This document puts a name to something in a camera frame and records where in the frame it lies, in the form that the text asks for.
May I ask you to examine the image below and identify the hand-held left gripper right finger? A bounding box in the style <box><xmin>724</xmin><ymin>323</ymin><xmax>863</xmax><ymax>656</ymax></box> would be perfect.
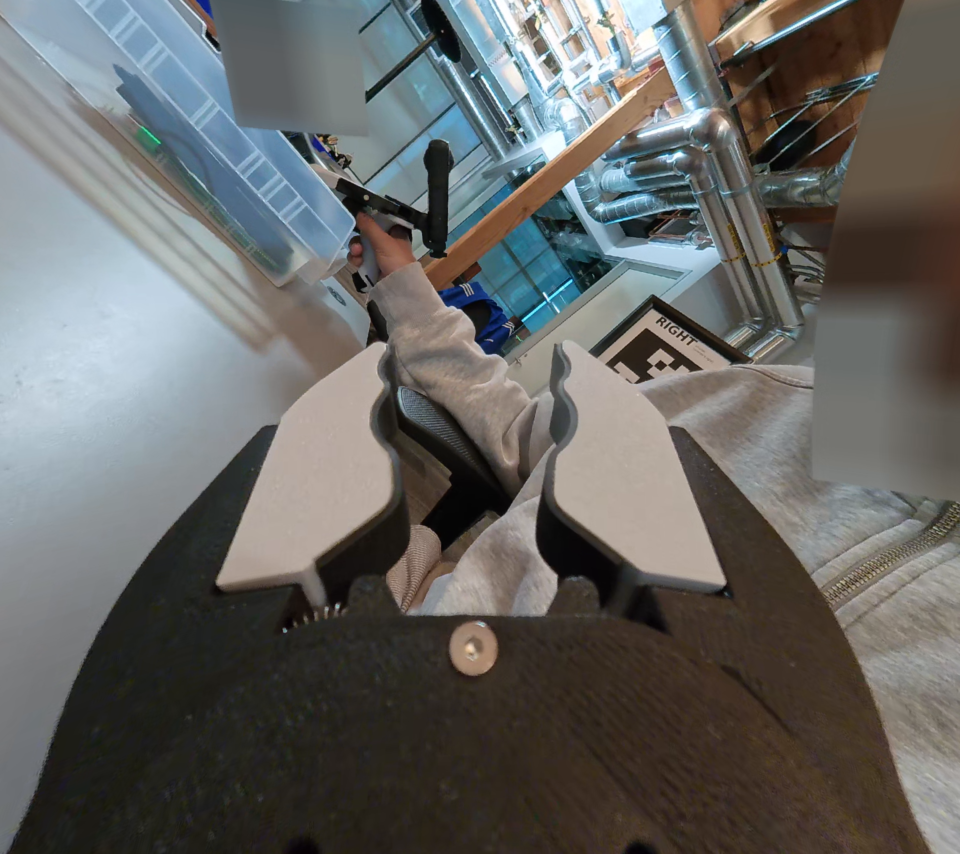
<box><xmin>534</xmin><ymin>339</ymin><xmax>730</xmax><ymax>621</ymax></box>

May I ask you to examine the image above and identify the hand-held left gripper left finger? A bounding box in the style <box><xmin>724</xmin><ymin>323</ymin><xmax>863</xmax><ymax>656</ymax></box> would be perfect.
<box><xmin>214</xmin><ymin>341</ymin><xmax>414</xmax><ymax>629</ymax></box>

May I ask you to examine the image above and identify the person's right forearm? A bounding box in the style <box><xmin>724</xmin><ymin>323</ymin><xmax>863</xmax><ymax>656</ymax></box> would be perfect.
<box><xmin>366</xmin><ymin>261</ymin><xmax>556</xmax><ymax>488</ymax></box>

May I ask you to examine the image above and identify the person's right hand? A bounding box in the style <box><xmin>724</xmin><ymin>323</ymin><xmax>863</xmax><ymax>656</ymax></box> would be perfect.
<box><xmin>354</xmin><ymin>212</ymin><xmax>419</xmax><ymax>281</ymax></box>

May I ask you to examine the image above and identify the black mesh office chair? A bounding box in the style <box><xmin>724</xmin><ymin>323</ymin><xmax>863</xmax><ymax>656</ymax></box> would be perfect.
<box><xmin>367</xmin><ymin>321</ymin><xmax>513</xmax><ymax>549</ymax></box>

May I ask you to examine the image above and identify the blue striped jacket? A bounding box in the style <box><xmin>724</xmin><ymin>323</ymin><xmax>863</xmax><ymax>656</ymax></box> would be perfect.
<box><xmin>438</xmin><ymin>282</ymin><xmax>520</xmax><ymax>354</ymax></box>

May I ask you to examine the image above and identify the black framed tag sign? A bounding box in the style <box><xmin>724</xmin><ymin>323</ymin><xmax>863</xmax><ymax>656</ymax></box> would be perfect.
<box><xmin>591</xmin><ymin>295</ymin><xmax>753</xmax><ymax>386</ymax></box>

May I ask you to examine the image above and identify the black disc on rod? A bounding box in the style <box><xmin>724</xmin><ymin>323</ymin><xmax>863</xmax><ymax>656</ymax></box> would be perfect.
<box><xmin>363</xmin><ymin>0</ymin><xmax>462</xmax><ymax>105</ymax></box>

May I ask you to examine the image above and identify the silver pipe bundle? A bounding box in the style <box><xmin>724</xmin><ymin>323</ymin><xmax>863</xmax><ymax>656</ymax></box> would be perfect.
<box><xmin>585</xmin><ymin>107</ymin><xmax>856</xmax><ymax>360</ymax></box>

